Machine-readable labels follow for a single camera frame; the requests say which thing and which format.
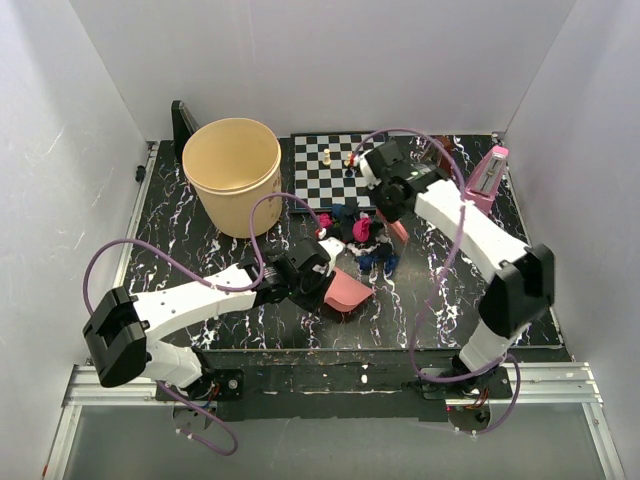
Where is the brown metronome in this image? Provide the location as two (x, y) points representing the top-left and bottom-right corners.
(419, 135), (453, 176)

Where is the pink metronome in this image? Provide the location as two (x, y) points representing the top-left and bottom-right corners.
(464, 145), (509, 215)

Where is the magenta paper scrap left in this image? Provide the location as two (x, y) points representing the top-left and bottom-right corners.
(318, 213), (333, 229)

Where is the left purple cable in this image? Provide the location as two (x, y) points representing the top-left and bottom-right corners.
(82, 192), (331, 456)

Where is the black paper scrap centre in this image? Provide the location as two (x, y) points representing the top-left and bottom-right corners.
(328, 217), (355, 244)

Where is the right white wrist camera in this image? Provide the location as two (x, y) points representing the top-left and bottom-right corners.
(350, 153), (380, 189)

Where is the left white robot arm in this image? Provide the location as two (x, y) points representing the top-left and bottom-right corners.
(83, 238), (344, 400)

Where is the magenta paper scrap right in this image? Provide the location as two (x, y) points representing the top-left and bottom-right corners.
(352, 217), (372, 243)

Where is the blue scrap near brush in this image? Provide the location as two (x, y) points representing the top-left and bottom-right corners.
(384, 254), (400, 275)

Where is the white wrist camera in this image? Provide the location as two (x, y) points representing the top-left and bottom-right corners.
(316, 228), (345, 267)
(350, 153), (380, 189)

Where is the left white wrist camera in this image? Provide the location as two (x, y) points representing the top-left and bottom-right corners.
(316, 228), (345, 267)

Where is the aluminium frame rail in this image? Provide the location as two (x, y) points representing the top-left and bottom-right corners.
(42, 364), (171, 480)

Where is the blue paper scrap upper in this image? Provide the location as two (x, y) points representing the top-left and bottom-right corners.
(331, 203), (360, 222)

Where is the black triangular stand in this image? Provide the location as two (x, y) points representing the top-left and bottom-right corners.
(170, 100), (199, 161)

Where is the pink hand brush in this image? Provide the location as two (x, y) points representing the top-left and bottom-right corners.
(376, 210), (409, 245)

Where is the pink dustpan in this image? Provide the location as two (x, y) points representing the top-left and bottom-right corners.
(324, 268), (373, 313)

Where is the magenta paper scrap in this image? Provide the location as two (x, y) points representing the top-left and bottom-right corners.
(318, 213), (333, 229)
(352, 217), (372, 243)

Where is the beige plastic bucket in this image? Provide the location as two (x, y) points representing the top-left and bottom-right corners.
(182, 118), (282, 239)

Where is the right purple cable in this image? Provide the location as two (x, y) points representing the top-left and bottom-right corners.
(352, 128), (522, 436)

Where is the purple cable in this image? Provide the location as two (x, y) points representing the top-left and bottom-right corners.
(82, 192), (331, 456)
(352, 128), (522, 436)

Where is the blue scrap right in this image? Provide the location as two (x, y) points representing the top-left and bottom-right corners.
(356, 254), (378, 274)

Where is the black white chessboard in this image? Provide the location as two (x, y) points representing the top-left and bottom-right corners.
(288, 131), (388, 213)

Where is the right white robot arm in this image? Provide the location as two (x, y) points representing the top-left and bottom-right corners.
(352, 140), (555, 398)

